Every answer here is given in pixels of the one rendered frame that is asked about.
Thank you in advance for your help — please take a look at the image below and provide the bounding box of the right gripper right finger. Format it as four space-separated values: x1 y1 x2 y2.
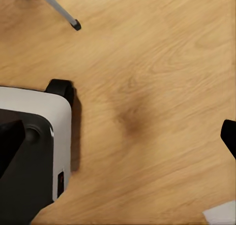
220 119 236 159

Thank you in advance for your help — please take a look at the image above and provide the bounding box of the camera tripod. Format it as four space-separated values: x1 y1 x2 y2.
45 0 81 30

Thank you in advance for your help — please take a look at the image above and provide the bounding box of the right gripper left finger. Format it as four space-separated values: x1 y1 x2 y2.
0 120 26 178

